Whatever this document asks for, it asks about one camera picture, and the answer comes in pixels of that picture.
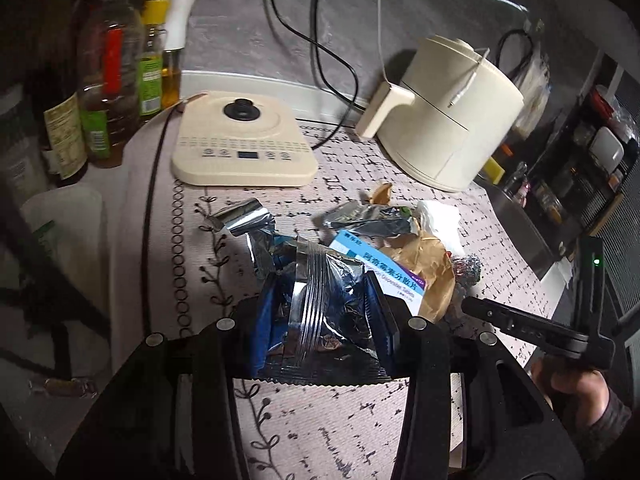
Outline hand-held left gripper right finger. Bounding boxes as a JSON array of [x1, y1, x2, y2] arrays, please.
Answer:
[[364, 272, 586, 480]]

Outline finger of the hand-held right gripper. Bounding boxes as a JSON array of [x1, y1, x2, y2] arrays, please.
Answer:
[[461, 296, 557, 348]]

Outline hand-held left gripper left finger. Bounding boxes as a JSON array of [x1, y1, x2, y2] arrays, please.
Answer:
[[57, 275, 281, 480]]

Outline silver foil zip bag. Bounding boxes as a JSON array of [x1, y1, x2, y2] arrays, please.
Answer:
[[248, 235, 401, 387]]

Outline brown paper bag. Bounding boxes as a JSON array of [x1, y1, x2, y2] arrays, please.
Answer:
[[377, 235, 457, 323]]

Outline person's right forearm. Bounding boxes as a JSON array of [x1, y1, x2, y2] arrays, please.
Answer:
[[575, 380, 640, 463]]

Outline person's right hand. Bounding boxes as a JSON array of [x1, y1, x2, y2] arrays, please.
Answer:
[[530, 357, 610, 412]]

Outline blue and white medicine box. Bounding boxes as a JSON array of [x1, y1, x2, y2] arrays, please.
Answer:
[[327, 230, 431, 313]]

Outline steel wool scrubber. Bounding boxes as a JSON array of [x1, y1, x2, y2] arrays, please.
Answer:
[[450, 254, 484, 287]]

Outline flat silver foil wrapper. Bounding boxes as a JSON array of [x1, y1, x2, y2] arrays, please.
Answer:
[[320, 200, 420, 242]]

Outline crumpled silver foil wrapper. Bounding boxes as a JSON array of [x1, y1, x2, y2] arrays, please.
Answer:
[[206, 199, 281, 272]]

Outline stainless steel sink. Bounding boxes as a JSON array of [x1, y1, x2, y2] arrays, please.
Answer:
[[475, 175, 572, 267]]

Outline white tissue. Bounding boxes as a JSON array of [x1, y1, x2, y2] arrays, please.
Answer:
[[415, 200, 464, 257]]

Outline small brown paper scrap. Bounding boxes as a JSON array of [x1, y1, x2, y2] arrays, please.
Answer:
[[367, 182, 394, 207]]

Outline patterned beige tablecloth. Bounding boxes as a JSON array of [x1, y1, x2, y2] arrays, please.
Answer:
[[107, 105, 568, 480]]

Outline yellow sponge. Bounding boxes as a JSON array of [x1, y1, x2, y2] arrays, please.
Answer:
[[482, 156, 504, 184]]

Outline black kitchen rack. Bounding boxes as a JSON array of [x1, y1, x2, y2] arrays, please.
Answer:
[[525, 55, 640, 243]]

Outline cream induction cooker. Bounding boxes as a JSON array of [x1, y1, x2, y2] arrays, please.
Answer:
[[171, 91, 321, 189]]

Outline cream air fryer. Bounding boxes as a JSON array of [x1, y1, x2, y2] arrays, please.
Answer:
[[355, 35, 525, 194]]

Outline white plastic container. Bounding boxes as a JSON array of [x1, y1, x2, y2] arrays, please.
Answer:
[[20, 187, 109, 307]]

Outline clear plastic bag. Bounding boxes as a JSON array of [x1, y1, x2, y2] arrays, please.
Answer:
[[509, 42, 552, 137]]

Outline yellow cap green label bottle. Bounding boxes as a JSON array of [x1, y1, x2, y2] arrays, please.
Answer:
[[137, 0, 169, 122]]

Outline dark glass bottle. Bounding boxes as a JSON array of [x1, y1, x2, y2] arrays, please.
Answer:
[[41, 0, 90, 187]]

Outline white top oil sprayer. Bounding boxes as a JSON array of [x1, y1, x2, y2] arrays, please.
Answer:
[[161, 0, 201, 111]]

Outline white plug cable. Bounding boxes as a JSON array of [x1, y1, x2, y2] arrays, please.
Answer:
[[447, 47, 491, 108]]

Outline black power cable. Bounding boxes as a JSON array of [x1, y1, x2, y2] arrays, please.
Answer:
[[267, 0, 361, 152]]

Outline large oil bottle red handle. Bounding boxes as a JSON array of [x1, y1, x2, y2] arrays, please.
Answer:
[[77, 0, 144, 169]]

